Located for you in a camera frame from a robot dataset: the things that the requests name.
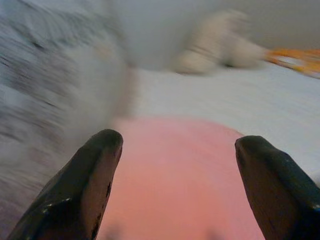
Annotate beige plush toy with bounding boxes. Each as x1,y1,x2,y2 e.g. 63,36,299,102
172,8,268,76

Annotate grey printed headboard cover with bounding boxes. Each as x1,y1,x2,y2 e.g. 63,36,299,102
0,0,136,201

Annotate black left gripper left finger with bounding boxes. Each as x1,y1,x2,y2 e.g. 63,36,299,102
6,128,125,240

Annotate pink pillow with duck patch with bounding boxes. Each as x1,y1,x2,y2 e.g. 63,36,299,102
96,116,267,240

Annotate yellow egg print blanket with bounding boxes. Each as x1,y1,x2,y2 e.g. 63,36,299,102
264,47,320,80

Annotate white quilted mattress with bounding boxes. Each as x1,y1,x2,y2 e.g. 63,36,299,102
109,62,320,188

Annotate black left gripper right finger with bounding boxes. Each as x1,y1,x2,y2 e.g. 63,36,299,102
234,134,320,240

